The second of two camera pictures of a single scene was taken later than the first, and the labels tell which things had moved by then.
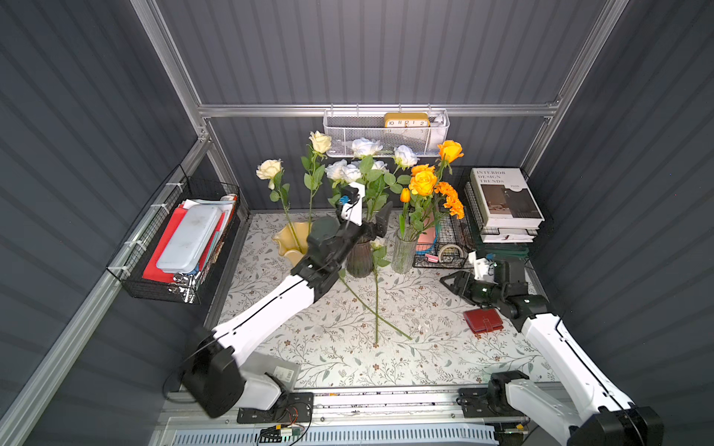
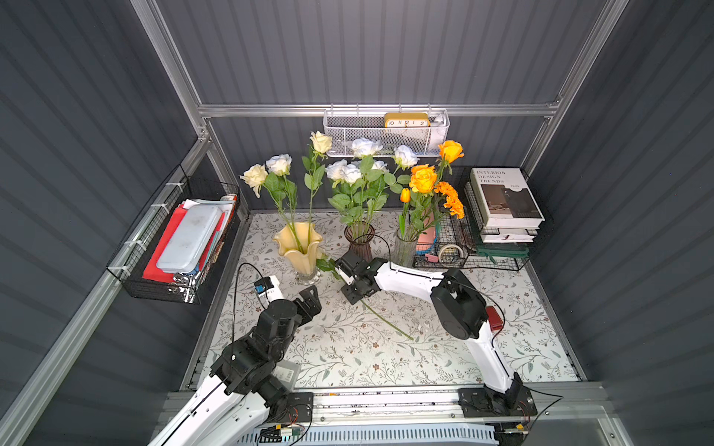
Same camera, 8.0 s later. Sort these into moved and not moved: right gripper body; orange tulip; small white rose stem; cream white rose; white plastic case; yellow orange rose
Moved: right gripper body; small white rose stem; cream white rose
Not moved: white plastic case; yellow orange rose; orange tulip
